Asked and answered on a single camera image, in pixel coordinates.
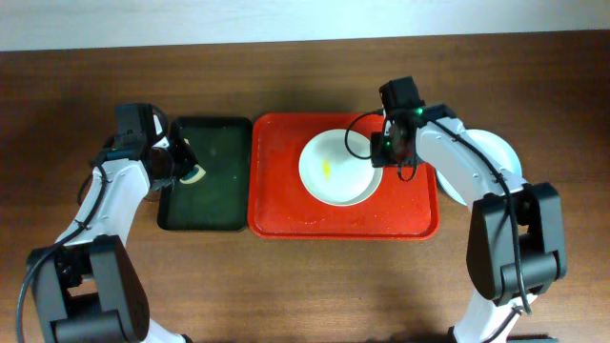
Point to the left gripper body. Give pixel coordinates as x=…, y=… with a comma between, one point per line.
x=180, y=158

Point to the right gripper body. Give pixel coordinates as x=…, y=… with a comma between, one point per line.
x=401, y=157

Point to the green and yellow sponge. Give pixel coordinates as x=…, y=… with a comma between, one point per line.
x=193, y=176

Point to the white plate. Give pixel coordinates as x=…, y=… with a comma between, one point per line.
x=332, y=175

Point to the light blue plate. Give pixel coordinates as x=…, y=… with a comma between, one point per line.
x=497, y=148

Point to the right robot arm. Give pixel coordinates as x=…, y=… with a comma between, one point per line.
x=516, y=245

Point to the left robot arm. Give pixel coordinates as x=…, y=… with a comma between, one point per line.
x=84, y=285

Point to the black rectangular tray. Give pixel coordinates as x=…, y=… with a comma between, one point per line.
x=218, y=201

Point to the red plastic tray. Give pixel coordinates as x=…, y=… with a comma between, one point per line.
x=280, y=207

